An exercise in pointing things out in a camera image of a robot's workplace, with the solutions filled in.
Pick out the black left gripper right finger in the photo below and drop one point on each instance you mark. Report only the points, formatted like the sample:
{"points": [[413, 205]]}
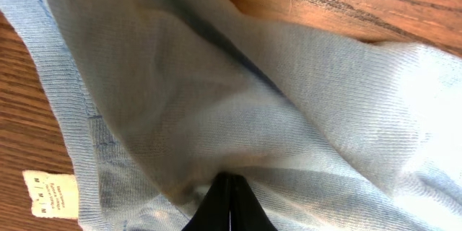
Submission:
{"points": [[246, 212]]}

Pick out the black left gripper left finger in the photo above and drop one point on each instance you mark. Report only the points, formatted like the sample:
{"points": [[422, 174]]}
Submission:
{"points": [[213, 213]]}

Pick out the light blue t-shirt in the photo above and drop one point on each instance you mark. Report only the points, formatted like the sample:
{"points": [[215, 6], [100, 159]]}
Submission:
{"points": [[156, 97]]}

